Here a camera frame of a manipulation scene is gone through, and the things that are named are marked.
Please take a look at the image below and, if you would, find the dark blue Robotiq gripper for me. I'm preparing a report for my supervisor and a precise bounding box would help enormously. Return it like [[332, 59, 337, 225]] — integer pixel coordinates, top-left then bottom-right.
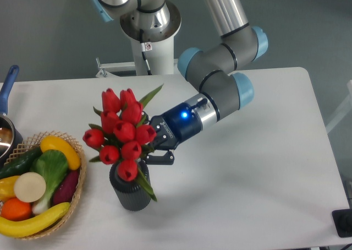
[[141, 102, 202, 165]]

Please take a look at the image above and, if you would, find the red tulip bouquet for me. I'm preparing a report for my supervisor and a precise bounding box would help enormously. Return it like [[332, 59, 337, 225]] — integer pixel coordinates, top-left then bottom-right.
[[83, 86, 162, 201]]

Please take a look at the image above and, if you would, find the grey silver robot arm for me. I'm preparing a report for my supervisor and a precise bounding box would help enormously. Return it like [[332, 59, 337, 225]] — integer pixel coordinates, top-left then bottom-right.
[[92, 0, 268, 165]]

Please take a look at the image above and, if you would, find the dark grey ribbed vase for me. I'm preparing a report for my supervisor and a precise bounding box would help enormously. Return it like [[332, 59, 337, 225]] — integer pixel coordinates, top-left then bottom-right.
[[109, 161, 151, 211]]

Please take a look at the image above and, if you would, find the purple sweet potato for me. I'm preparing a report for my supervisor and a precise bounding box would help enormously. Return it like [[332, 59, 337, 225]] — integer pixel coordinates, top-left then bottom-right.
[[52, 170, 79, 205]]

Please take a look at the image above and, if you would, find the green bok choy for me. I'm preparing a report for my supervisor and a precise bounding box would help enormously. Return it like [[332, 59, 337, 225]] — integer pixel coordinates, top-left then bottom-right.
[[30, 150, 68, 215]]

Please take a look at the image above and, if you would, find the woven wicker basket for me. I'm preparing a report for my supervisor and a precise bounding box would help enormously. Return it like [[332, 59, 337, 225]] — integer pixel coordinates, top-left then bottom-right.
[[6, 131, 87, 240]]

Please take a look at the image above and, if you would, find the white round radish slice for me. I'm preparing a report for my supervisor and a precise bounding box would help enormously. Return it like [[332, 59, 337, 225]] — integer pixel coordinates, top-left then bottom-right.
[[14, 172, 46, 203]]

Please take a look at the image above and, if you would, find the green cucumber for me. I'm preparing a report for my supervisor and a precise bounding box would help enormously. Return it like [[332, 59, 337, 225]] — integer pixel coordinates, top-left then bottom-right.
[[1, 146, 42, 179]]

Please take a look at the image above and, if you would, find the yellow bell pepper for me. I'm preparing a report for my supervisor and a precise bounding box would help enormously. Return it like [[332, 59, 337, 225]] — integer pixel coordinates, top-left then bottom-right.
[[0, 176, 19, 202]]

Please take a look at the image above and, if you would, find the orange fruit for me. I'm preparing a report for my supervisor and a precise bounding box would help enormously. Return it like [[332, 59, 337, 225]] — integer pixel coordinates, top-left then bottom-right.
[[1, 198, 32, 221]]

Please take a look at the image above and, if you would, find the yellow banana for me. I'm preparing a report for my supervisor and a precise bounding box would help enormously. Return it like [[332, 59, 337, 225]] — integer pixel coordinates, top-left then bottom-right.
[[1, 202, 70, 238]]

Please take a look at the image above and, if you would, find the black device at edge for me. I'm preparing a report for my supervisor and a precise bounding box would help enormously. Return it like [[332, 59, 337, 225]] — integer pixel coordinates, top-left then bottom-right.
[[332, 209, 351, 238]]

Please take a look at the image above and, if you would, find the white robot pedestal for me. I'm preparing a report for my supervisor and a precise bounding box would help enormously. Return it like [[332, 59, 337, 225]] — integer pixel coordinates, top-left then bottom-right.
[[95, 37, 182, 79]]

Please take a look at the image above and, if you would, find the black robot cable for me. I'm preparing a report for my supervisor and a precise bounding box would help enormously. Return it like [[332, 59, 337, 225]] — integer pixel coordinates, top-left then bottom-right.
[[139, 29, 153, 76]]

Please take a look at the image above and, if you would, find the blue handled saucepan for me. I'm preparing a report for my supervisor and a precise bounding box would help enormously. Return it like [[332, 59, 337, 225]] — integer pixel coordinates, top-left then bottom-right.
[[1, 65, 23, 168]]

